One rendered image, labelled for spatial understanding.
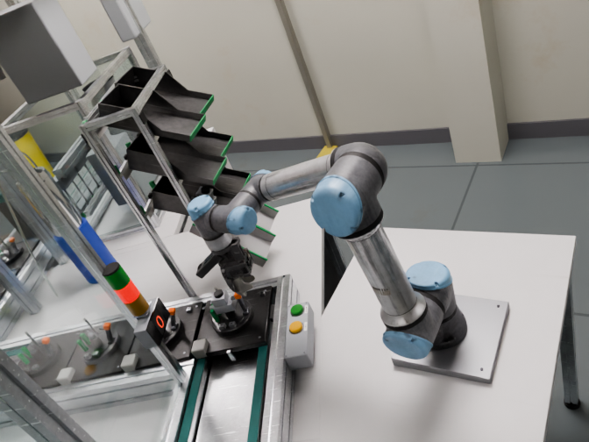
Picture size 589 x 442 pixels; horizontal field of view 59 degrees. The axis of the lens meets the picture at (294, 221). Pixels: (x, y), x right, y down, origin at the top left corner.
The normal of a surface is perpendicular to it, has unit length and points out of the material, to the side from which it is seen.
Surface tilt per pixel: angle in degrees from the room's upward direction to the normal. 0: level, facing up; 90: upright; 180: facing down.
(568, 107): 90
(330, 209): 82
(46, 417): 90
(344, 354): 0
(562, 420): 0
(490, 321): 2
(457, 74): 90
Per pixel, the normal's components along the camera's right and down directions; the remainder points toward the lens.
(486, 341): -0.30, -0.76
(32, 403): 0.94, -0.25
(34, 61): -0.04, 0.60
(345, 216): -0.53, 0.54
